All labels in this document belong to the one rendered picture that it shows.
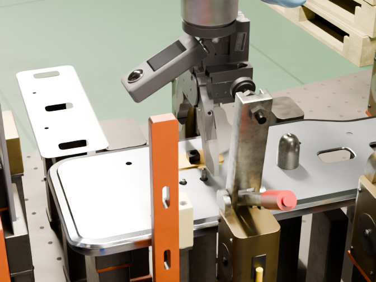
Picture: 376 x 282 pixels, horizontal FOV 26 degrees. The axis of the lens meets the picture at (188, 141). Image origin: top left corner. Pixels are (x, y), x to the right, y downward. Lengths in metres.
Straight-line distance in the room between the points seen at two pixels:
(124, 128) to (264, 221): 0.39
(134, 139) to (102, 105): 2.14
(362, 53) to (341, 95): 1.75
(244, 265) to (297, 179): 0.21
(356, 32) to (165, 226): 2.88
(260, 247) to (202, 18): 0.29
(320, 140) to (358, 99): 0.77
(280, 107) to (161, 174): 0.47
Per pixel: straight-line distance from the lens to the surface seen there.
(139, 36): 4.00
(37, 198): 1.63
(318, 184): 1.13
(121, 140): 1.26
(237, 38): 1.08
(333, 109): 1.94
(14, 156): 1.15
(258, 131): 0.91
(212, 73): 1.07
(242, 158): 0.93
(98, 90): 3.51
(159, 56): 1.08
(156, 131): 0.87
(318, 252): 1.27
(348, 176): 1.16
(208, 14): 1.03
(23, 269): 1.08
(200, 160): 1.16
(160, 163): 0.89
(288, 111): 1.32
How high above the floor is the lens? 1.63
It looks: 31 degrees down
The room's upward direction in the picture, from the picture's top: straight up
